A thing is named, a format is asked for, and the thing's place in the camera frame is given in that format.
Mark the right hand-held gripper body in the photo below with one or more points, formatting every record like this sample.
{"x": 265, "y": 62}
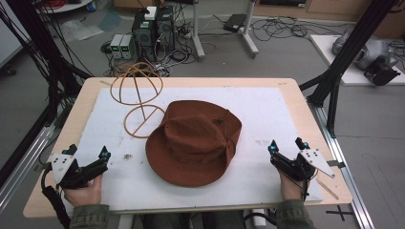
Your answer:
{"x": 297, "y": 168}

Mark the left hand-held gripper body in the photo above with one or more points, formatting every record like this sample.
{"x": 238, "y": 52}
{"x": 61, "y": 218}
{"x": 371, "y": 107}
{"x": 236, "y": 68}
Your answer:
{"x": 68, "y": 173}

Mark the brown felt hat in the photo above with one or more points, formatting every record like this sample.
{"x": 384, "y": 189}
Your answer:
{"x": 191, "y": 143}

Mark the person's right hand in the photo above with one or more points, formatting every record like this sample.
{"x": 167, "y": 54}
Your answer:
{"x": 290, "y": 189}

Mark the person's left hand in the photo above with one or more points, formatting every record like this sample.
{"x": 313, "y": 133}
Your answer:
{"x": 84, "y": 194}

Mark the white foam mat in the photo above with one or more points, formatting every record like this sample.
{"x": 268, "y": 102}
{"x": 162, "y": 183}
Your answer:
{"x": 254, "y": 178}

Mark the thin wooden stick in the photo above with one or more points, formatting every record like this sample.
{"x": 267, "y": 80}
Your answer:
{"x": 327, "y": 189}

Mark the white cylinder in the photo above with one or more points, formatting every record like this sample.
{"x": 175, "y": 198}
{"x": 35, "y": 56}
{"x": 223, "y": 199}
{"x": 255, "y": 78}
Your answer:
{"x": 258, "y": 218}

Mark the white floor board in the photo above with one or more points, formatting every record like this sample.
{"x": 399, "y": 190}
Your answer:
{"x": 324, "y": 51}

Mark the black device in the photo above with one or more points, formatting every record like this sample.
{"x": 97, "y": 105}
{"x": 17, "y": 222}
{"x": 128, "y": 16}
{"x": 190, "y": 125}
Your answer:
{"x": 380, "y": 73}

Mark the person's legs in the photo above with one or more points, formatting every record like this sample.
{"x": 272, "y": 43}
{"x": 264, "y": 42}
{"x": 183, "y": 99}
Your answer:
{"x": 191, "y": 221}

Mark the grey power supply unit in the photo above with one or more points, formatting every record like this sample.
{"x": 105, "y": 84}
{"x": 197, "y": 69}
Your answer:
{"x": 126, "y": 46}
{"x": 116, "y": 46}

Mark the white stand leg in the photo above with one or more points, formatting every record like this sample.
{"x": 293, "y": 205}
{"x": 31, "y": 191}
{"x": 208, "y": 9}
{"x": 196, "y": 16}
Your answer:
{"x": 198, "y": 35}
{"x": 249, "y": 35}

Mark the grey rounded shell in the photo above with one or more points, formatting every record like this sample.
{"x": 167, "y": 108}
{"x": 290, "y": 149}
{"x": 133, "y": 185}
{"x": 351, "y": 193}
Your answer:
{"x": 372, "y": 51}

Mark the clear plastic sheet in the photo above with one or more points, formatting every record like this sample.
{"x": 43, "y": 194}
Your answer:
{"x": 79, "y": 30}

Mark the black computer tower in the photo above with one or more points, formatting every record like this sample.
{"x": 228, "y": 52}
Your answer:
{"x": 165, "y": 28}
{"x": 144, "y": 38}

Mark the black flat box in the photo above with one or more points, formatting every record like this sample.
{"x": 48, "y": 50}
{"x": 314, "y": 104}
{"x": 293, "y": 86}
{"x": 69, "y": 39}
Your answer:
{"x": 235, "y": 22}

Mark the white round table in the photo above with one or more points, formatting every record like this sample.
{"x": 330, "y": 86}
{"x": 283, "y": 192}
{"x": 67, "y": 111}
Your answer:
{"x": 67, "y": 6}

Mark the white box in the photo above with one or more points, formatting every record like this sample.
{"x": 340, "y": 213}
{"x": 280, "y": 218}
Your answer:
{"x": 150, "y": 12}

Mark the aluminium rail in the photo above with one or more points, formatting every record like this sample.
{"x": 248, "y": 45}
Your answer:
{"x": 22, "y": 165}
{"x": 340, "y": 159}

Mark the black metal frame post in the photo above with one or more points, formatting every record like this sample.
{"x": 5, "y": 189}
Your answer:
{"x": 38, "y": 47}
{"x": 347, "y": 54}

